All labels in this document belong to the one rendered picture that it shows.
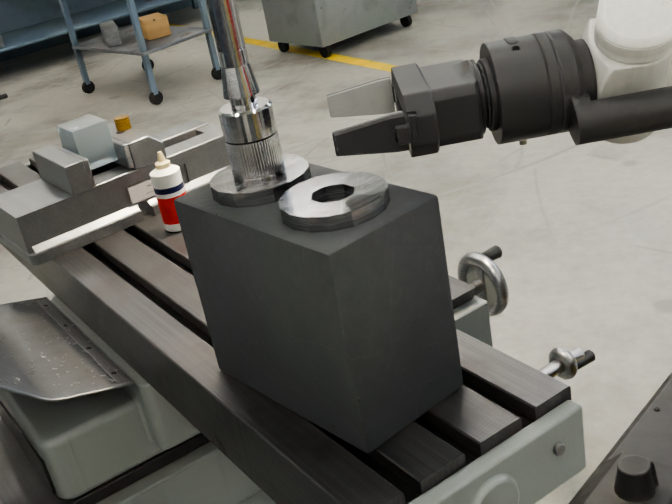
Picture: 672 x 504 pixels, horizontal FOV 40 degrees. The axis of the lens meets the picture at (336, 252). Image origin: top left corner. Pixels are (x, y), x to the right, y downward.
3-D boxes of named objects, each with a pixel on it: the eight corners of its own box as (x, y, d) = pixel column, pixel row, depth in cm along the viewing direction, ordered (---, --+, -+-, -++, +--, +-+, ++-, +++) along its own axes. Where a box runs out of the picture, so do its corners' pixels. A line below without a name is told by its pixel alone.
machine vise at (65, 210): (203, 157, 151) (186, 93, 146) (251, 174, 140) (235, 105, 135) (-2, 239, 134) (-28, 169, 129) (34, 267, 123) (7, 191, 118)
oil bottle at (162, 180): (186, 217, 129) (166, 143, 125) (199, 224, 126) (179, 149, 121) (160, 227, 127) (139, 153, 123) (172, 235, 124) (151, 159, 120)
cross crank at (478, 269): (481, 293, 168) (474, 235, 163) (528, 314, 159) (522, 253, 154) (413, 329, 161) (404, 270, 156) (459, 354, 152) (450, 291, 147)
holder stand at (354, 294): (309, 316, 98) (271, 139, 90) (466, 385, 82) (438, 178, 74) (218, 370, 92) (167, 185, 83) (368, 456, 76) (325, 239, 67)
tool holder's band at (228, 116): (244, 128, 77) (241, 116, 76) (208, 122, 80) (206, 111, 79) (284, 109, 79) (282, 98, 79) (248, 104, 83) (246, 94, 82)
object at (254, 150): (257, 186, 79) (244, 128, 77) (222, 179, 82) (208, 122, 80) (296, 166, 82) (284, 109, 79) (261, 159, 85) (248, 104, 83)
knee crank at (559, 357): (578, 354, 162) (576, 325, 159) (605, 366, 157) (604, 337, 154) (486, 411, 152) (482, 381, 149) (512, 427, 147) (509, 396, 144)
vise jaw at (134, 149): (130, 142, 141) (123, 118, 140) (167, 157, 132) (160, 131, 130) (94, 156, 138) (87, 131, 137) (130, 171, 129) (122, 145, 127)
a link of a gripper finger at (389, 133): (330, 124, 75) (405, 109, 75) (337, 160, 77) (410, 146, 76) (331, 130, 74) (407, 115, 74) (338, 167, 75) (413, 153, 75)
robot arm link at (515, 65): (385, 42, 84) (516, 17, 84) (400, 141, 88) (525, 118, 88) (401, 79, 73) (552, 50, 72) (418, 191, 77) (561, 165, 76)
